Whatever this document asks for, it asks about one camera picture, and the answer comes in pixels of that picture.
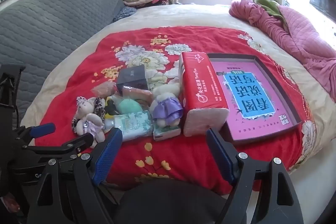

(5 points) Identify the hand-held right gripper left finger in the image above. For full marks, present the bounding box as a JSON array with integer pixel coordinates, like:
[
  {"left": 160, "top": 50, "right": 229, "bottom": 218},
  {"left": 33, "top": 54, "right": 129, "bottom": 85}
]
[{"left": 26, "top": 127, "right": 124, "bottom": 224}]

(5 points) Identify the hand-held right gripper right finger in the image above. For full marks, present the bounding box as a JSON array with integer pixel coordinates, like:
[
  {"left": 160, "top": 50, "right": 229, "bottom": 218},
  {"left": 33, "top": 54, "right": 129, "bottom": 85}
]
[{"left": 206, "top": 127, "right": 305, "bottom": 224}]

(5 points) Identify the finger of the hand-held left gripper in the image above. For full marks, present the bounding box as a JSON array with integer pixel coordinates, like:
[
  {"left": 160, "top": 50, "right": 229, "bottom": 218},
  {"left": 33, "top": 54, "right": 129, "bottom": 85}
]
[
  {"left": 22, "top": 133, "right": 94, "bottom": 164},
  {"left": 13, "top": 123, "right": 56, "bottom": 146}
]

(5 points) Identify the brown leopard print scrunchie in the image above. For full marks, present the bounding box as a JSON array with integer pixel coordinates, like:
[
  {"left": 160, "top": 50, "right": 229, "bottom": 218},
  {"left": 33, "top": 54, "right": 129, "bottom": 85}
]
[{"left": 71, "top": 116, "right": 79, "bottom": 135}]

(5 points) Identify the cream bear lilac sequin dress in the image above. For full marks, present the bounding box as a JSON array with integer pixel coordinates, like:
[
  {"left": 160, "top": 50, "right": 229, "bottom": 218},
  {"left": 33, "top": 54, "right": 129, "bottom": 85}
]
[{"left": 73, "top": 97, "right": 105, "bottom": 148}]

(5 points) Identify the white green wet wipes packet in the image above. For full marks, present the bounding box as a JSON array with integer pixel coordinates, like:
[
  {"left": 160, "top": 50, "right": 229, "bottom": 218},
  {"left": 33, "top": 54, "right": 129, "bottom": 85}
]
[{"left": 104, "top": 111, "right": 154, "bottom": 142}]

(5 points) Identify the green sponge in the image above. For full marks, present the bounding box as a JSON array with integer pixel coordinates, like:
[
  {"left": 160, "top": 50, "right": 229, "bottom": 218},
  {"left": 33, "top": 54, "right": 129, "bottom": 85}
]
[{"left": 115, "top": 98, "right": 143, "bottom": 114}]

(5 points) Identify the white green tissue packet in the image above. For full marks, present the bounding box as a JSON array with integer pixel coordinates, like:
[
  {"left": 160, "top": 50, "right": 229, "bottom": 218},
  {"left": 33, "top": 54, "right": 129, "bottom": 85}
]
[{"left": 153, "top": 124, "right": 182, "bottom": 141}]

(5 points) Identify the white bear purple dress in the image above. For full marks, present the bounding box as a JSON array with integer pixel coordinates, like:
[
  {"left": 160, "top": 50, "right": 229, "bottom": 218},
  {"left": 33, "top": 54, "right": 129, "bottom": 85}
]
[{"left": 150, "top": 82, "right": 184, "bottom": 128}]

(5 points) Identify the dark cardboard box tray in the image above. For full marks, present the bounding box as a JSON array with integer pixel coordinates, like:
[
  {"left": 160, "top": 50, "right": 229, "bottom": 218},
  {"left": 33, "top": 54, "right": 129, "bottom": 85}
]
[{"left": 206, "top": 54, "right": 302, "bottom": 146}]

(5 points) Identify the person's left hand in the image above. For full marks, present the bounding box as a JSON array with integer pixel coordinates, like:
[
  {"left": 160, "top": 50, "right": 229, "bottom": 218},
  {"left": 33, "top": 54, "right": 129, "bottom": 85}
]
[{"left": 0, "top": 194, "right": 20, "bottom": 214}]

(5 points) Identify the red floral blanket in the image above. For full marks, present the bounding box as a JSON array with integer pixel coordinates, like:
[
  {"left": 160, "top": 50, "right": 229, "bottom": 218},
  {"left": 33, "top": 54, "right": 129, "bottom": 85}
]
[{"left": 34, "top": 26, "right": 319, "bottom": 195}]

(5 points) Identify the black yellow item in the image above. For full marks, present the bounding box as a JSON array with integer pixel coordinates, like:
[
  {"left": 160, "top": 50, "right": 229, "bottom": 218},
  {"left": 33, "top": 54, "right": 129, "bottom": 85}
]
[{"left": 104, "top": 98, "right": 118, "bottom": 117}]

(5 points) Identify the pink packet clear wrap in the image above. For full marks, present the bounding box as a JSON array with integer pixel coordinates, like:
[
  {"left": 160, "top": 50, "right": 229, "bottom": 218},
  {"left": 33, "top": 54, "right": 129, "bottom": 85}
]
[{"left": 91, "top": 81, "right": 118, "bottom": 97}]

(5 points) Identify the pink book blue title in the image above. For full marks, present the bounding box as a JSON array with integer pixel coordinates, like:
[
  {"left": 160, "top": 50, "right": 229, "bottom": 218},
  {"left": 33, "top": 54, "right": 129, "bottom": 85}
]
[{"left": 211, "top": 61, "right": 294, "bottom": 142}]

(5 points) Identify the pink rolled towel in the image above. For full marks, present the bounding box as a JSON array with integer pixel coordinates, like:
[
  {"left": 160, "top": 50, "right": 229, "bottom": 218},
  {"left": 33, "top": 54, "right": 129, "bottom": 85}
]
[{"left": 119, "top": 89, "right": 153, "bottom": 105}]

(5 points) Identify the red tissue pack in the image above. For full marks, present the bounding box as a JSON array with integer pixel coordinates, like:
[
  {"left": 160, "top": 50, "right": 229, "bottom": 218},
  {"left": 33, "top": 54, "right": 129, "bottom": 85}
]
[{"left": 178, "top": 51, "right": 229, "bottom": 137}]

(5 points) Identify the small dark grey box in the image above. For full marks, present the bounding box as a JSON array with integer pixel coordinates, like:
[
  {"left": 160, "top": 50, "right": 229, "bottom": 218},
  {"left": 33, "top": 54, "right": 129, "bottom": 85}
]
[{"left": 116, "top": 65, "right": 150, "bottom": 96}]

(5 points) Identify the grey quilted headboard cushion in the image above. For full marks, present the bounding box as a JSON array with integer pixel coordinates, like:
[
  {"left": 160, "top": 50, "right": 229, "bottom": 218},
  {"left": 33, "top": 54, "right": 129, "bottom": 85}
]
[{"left": 0, "top": 0, "right": 125, "bottom": 119}]

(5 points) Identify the dark blue patterned pillow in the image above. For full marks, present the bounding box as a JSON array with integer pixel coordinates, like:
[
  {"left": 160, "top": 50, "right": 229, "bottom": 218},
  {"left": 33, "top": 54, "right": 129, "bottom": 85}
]
[{"left": 113, "top": 7, "right": 137, "bottom": 22}]

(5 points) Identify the pink quilted duvet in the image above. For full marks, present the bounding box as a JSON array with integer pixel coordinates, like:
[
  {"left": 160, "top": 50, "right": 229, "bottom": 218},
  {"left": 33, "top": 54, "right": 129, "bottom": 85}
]
[{"left": 228, "top": 0, "right": 336, "bottom": 104}]

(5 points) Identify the green fleece blanket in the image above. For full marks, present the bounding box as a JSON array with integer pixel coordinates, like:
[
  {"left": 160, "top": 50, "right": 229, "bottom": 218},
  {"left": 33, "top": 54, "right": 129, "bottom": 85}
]
[{"left": 253, "top": 0, "right": 289, "bottom": 30}]

